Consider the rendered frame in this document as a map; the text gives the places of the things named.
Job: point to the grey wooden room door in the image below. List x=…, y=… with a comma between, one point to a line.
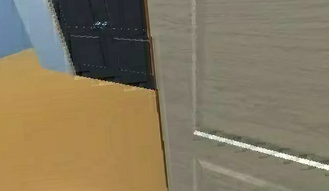
x=264, y=74

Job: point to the black panelled room door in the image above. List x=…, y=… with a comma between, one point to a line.
x=110, y=41

